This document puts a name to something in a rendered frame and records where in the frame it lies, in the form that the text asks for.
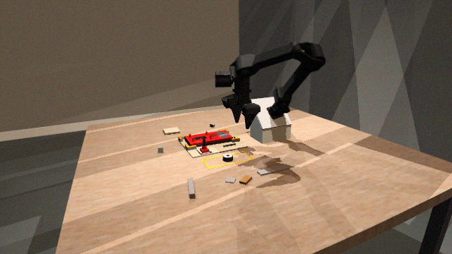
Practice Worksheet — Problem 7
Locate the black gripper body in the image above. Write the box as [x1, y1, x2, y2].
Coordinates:
[232, 87, 261, 114]

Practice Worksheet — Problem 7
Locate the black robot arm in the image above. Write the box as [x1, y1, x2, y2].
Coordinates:
[215, 41, 326, 119]

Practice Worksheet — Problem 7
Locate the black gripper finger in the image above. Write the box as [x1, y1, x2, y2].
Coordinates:
[230, 106, 242, 123]
[242, 112, 258, 129]

